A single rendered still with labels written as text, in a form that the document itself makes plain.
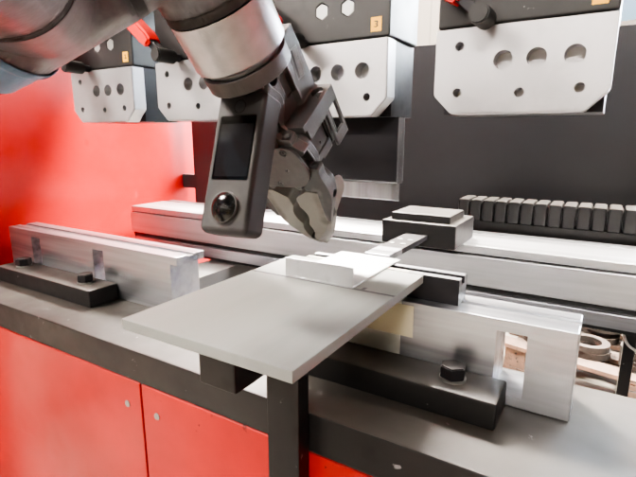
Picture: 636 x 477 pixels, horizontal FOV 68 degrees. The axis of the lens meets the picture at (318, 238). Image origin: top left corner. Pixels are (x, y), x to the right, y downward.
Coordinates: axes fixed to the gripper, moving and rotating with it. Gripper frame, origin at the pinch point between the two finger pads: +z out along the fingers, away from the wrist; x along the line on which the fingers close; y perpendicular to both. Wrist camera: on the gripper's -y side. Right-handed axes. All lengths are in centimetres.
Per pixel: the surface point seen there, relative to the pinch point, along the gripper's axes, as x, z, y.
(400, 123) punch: -4.8, -2.7, 15.3
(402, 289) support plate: -8.6, 5.4, -1.1
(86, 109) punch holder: 46.9, -7.6, 13.9
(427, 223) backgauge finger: -2.5, 20.1, 19.8
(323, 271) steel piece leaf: -0.6, 2.7, -2.2
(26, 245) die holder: 74, 13, -2
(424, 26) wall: 98, 131, 289
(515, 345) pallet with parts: 5, 195, 91
